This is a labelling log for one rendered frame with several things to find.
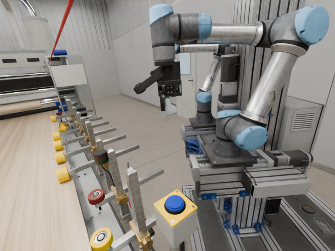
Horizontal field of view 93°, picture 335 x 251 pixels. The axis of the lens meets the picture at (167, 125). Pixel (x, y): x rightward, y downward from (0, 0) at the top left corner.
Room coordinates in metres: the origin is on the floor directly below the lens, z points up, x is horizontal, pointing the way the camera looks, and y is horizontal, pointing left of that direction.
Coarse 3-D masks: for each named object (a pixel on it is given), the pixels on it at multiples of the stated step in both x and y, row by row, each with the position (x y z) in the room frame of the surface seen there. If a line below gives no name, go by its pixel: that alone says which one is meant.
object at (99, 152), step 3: (99, 150) 0.67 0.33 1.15; (102, 150) 0.67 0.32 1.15; (105, 150) 0.67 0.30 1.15; (93, 153) 0.65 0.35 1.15; (96, 153) 0.65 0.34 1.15; (99, 153) 0.64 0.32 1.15; (102, 153) 0.64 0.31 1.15; (102, 159) 0.63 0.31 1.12; (108, 162) 0.67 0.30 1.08; (102, 165) 0.65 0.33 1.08; (108, 171) 0.66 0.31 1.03; (111, 177) 0.66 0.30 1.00; (114, 186) 0.66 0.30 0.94
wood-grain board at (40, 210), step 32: (0, 128) 1.90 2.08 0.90; (32, 128) 1.81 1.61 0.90; (0, 160) 1.09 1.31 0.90; (32, 160) 1.05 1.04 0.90; (0, 192) 0.73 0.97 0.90; (32, 192) 0.71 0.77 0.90; (64, 192) 0.69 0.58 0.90; (0, 224) 0.52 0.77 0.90; (32, 224) 0.51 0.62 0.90; (64, 224) 0.50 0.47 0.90
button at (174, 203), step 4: (172, 196) 0.27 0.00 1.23; (176, 196) 0.27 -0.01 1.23; (168, 200) 0.26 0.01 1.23; (172, 200) 0.26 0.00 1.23; (176, 200) 0.26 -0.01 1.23; (180, 200) 0.26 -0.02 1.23; (168, 204) 0.25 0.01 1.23; (172, 204) 0.25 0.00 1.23; (176, 204) 0.25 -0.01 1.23; (180, 204) 0.25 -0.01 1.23; (168, 208) 0.25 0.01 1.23; (172, 208) 0.24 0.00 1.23; (176, 208) 0.24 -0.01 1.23; (180, 208) 0.24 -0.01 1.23
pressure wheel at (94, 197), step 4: (92, 192) 0.66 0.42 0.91; (96, 192) 0.66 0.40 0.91; (100, 192) 0.66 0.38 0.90; (88, 196) 0.64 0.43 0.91; (92, 196) 0.64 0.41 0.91; (96, 196) 0.64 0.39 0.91; (100, 196) 0.63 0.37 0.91; (104, 196) 0.65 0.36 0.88; (88, 200) 0.63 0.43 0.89; (92, 200) 0.61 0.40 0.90; (96, 200) 0.62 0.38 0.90; (100, 200) 0.63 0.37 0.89; (92, 204) 0.61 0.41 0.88; (96, 204) 0.61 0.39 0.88; (100, 208) 0.65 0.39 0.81
